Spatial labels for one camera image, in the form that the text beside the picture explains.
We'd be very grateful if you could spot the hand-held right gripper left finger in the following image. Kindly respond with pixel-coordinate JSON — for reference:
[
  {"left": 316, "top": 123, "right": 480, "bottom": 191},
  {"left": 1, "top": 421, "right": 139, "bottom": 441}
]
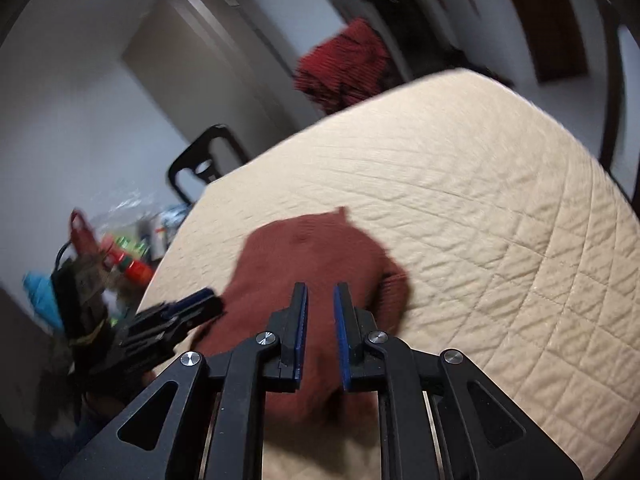
[{"left": 59, "top": 282, "right": 309, "bottom": 480}]

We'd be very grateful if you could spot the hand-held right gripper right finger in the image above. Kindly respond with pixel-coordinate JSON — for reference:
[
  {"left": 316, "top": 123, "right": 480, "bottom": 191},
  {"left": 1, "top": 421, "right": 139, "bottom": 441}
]
[{"left": 334, "top": 282, "right": 583, "bottom": 480}]

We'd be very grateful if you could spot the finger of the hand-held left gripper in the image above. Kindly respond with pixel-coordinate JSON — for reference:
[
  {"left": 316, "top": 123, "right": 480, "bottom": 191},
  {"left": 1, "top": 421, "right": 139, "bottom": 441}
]
[
  {"left": 132, "top": 287, "right": 217, "bottom": 326},
  {"left": 125, "top": 297, "right": 224, "bottom": 361}
]

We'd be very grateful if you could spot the red-brown knit garment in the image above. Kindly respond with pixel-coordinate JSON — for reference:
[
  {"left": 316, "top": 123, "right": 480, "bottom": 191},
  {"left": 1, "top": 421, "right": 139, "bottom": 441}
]
[{"left": 192, "top": 206, "right": 413, "bottom": 426}]

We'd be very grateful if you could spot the turquoise cloth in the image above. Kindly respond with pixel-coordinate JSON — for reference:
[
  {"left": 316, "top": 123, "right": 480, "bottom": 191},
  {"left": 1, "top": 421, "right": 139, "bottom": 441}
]
[{"left": 22, "top": 270, "right": 57, "bottom": 327}]

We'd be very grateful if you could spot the pile of plastic bags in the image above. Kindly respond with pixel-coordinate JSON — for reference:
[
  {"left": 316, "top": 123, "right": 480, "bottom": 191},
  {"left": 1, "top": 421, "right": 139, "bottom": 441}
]
[{"left": 67, "top": 195, "right": 188, "bottom": 321}]

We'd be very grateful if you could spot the small dark wooden chair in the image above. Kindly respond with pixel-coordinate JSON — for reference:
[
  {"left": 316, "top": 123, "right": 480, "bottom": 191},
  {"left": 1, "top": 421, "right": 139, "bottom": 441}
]
[{"left": 166, "top": 124, "right": 249, "bottom": 203}]

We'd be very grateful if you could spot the beige quilted table cover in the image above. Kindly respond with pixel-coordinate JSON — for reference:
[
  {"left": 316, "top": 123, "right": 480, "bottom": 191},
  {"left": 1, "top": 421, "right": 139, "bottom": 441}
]
[{"left": 135, "top": 67, "right": 640, "bottom": 480}]

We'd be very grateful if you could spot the grey steel refrigerator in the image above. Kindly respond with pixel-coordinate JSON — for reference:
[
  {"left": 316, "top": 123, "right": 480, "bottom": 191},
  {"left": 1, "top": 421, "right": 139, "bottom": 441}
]
[{"left": 122, "top": 0, "right": 321, "bottom": 146}]

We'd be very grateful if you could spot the red plaid shirt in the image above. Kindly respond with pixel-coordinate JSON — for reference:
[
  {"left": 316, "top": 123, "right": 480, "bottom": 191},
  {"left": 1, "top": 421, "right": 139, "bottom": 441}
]
[{"left": 292, "top": 17, "right": 396, "bottom": 116}]

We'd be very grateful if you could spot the dark glass door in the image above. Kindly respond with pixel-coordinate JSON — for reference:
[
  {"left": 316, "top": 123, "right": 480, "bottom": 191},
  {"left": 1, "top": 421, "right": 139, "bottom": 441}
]
[{"left": 345, "top": 0, "right": 451, "bottom": 61}]

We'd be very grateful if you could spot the large dark wooden chair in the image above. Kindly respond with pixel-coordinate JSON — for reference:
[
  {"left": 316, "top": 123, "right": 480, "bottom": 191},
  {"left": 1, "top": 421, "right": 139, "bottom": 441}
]
[{"left": 597, "top": 0, "right": 640, "bottom": 196}]

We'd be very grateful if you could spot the brown wooden door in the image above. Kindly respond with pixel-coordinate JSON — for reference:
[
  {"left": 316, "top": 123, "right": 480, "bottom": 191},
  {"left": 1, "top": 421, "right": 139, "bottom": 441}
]
[{"left": 495, "top": 0, "right": 588, "bottom": 83}]

